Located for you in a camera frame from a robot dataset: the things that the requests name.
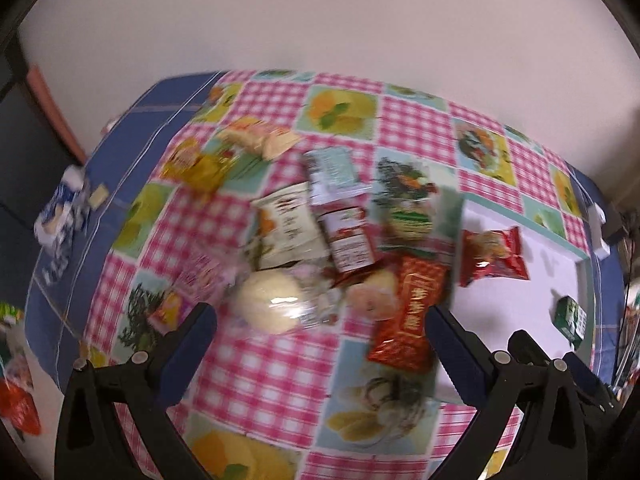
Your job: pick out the pink checkered printed tablecloth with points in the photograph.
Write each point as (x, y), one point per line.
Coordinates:
(270, 375)

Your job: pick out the bright red snack packet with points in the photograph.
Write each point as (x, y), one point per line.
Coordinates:
(492, 257)

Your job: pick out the round cream bun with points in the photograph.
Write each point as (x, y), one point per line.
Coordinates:
(272, 300)

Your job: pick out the white packet with orange print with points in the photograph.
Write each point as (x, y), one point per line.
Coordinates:
(287, 225)

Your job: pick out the teal speckled snack packet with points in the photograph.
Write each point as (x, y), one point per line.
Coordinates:
(332, 172)

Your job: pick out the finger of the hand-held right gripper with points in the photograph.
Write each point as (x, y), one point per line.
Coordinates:
(585, 375)
(527, 352)

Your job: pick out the pale pink snack packet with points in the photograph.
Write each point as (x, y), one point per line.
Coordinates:
(372, 295)

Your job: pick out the white box with teal rim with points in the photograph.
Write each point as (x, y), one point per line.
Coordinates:
(505, 320)

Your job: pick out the blue and white packet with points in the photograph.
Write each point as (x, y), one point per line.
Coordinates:
(60, 215)

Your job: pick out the green round cake packet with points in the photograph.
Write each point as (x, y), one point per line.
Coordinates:
(415, 220)

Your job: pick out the small beige block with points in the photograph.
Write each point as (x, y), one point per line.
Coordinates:
(98, 196)

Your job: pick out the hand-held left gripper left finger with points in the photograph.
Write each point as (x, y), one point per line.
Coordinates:
(192, 350)

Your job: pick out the orange pastry packet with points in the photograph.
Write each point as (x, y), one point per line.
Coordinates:
(240, 130)

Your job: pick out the brown-red snack packet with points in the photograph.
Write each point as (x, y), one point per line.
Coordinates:
(347, 242)

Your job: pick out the small green carton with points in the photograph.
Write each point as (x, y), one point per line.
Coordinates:
(570, 320)

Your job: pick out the red packet with gold print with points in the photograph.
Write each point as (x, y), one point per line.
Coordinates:
(410, 310)

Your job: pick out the white plastic object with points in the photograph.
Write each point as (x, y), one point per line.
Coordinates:
(597, 230)

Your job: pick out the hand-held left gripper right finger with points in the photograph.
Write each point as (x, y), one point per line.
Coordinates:
(457, 360)

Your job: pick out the yellow snack packet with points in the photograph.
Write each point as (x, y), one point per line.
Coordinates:
(197, 165)

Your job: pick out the black device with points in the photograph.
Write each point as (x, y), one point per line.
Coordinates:
(614, 227)

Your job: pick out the red and green bag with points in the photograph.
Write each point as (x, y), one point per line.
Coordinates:
(15, 390)

